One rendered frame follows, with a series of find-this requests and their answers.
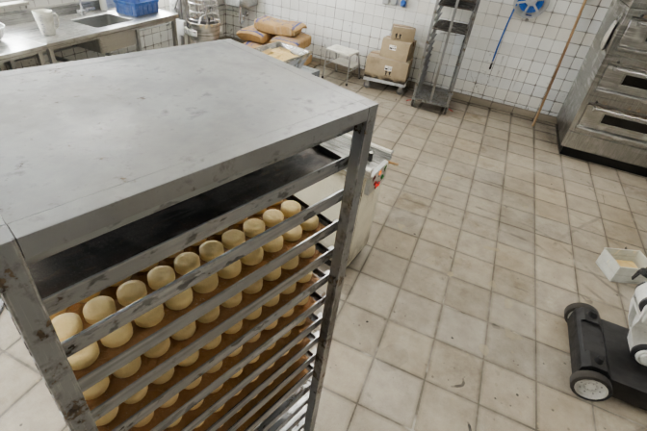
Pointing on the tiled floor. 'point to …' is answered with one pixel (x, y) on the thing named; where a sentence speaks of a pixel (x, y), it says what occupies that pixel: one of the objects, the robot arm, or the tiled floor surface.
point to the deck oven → (612, 86)
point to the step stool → (343, 59)
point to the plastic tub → (622, 265)
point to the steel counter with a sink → (77, 31)
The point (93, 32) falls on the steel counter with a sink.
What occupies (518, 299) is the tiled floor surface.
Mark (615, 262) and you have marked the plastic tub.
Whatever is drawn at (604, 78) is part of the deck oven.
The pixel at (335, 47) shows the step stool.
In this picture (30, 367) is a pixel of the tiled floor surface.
